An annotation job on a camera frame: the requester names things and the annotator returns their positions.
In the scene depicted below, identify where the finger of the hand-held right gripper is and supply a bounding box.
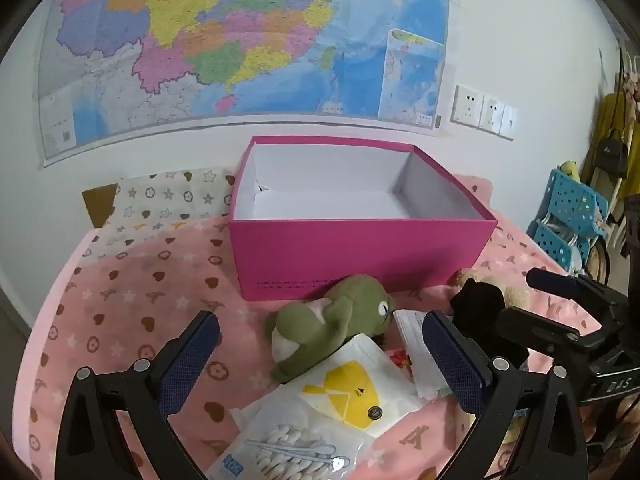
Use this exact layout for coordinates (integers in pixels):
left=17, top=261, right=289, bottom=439
left=497, top=307, right=601, bottom=361
left=526, top=267, right=608, bottom=311

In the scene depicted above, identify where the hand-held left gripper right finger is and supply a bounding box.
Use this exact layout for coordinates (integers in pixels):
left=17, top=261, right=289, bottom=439
left=421, top=310, right=590, bottom=480

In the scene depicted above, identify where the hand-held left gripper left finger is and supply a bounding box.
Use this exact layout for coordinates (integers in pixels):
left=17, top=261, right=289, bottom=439
left=56, top=310, right=222, bottom=480

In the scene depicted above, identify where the floral tissue packet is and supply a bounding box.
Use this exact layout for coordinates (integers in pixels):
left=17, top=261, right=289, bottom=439
left=387, top=310, right=453, bottom=401

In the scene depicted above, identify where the black cloth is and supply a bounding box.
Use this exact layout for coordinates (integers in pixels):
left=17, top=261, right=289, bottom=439
left=449, top=278, right=531, bottom=367

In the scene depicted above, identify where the white packet yellow print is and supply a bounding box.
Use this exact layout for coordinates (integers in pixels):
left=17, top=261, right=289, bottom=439
left=235, top=332, right=426, bottom=441

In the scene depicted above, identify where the green frog plush toy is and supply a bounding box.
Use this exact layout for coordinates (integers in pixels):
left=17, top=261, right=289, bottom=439
left=264, top=275, right=398, bottom=383

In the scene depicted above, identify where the cotton swab packet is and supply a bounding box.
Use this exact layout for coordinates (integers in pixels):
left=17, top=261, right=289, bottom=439
left=205, top=405, right=376, bottom=480

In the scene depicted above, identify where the pink cardboard box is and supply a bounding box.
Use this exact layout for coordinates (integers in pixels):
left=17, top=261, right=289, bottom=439
left=228, top=136, right=498, bottom=302

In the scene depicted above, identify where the blue plastic basket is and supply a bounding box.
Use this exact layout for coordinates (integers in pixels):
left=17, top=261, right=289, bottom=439
left=540, top=169, right=610, bottom=233
left=531, top=220, right=591, bottom=266

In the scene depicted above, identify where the pink printed blanket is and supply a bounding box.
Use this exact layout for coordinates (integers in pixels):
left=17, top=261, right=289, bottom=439
left=27, top=174, right=616, bottom=480

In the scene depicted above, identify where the black handbag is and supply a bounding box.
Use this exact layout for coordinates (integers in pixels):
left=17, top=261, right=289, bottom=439
left=595, top=130, right=628, bottom=176

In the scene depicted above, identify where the white printed pillow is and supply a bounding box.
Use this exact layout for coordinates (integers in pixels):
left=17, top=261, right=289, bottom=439
left=82, top=167, right=238, bottom=261

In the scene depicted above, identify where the yellow garment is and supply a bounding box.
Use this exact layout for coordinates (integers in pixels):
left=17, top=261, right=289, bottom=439
left=587, top=92, right=640, bottom=201

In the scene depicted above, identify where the brown cloth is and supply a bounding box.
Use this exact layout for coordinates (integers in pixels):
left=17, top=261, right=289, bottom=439
left=81, top=185, right=121, bottom=228

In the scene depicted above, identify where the white wall switch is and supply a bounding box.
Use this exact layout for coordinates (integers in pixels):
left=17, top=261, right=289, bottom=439
left=499, top=104, right=518, bottom=141

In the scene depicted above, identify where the white wall socket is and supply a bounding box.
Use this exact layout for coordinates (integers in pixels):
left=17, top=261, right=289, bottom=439
left=479, top=94, right=506, bottom=133
left=451, top=84, right=485, bottom=126

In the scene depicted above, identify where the colourful wall map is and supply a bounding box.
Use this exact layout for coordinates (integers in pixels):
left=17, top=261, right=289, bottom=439
left=32, top=0, right=451, bottom=168

